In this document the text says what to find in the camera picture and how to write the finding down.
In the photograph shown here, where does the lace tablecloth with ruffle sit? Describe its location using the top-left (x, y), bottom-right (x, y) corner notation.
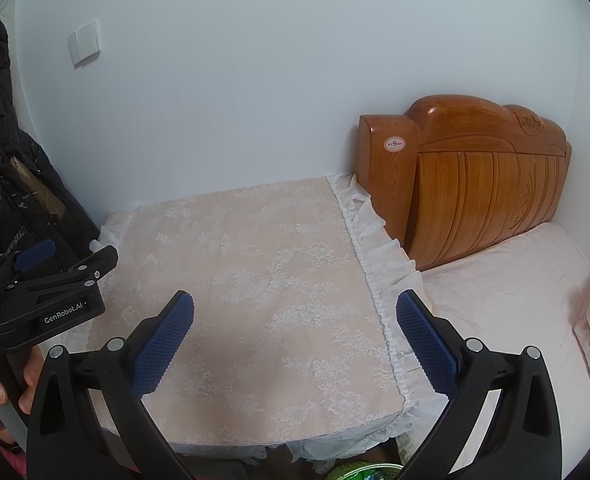
top-left (72, 172), bottom-right (450, 466)

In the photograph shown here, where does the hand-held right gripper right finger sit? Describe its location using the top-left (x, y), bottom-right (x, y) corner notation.
top-left (396, 290), bottom-right (563, 480)

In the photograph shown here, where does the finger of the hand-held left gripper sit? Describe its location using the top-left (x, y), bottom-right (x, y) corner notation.
top-left (0, 239), bottom-right (57, 282)
top-left (5, 244), bottom-right (120, 309)

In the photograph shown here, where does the wooden bed headboard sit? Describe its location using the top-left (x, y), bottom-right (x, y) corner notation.
top-left (353, 94), bottom-right (572, 272)

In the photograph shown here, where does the white wall switch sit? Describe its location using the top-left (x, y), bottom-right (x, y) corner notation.
top-left (68, 19), bottom-right (101, 68)

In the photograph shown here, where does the pink bed sheet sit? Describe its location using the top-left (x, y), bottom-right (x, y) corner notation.
top-left (400, 221), bottom-right (590, 476)

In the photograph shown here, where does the green plastic basket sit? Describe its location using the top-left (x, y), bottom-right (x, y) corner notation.
top-left (325, 462), bottom-right (406, 480)

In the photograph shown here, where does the black jacket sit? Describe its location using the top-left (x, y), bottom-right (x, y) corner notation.
top-left (0, 12), bottom-right (101, 271)

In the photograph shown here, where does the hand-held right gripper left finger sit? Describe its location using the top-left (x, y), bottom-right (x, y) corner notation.
top-left (25, 290), bottom-right (196, 480)

